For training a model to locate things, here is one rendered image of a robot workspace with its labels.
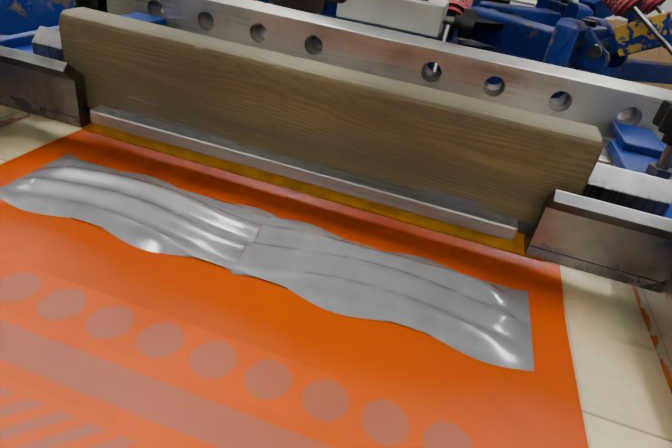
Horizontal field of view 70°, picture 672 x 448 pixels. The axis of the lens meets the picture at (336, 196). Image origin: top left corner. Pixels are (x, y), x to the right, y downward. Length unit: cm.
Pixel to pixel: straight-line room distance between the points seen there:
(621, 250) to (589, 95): 25
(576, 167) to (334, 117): 15
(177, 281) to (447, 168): 18
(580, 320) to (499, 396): 9
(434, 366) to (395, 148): 14
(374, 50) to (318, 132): 24
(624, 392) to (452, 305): 10
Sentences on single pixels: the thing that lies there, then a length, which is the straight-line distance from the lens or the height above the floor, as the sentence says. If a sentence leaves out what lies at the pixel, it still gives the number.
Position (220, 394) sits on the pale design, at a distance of 24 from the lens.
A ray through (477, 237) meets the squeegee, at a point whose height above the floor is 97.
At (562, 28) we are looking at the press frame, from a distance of 95.
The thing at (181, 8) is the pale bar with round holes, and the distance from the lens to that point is 64.
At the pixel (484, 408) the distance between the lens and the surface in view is 27.
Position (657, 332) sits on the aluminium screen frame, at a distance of 36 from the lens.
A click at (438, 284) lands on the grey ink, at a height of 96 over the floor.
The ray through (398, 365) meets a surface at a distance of 27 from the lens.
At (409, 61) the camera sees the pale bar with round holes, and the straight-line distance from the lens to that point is 55.
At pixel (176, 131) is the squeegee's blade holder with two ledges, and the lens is 38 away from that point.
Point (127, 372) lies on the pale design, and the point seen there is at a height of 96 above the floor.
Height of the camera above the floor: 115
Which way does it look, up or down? 31 degrees down
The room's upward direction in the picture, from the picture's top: 10 degrees clockwise
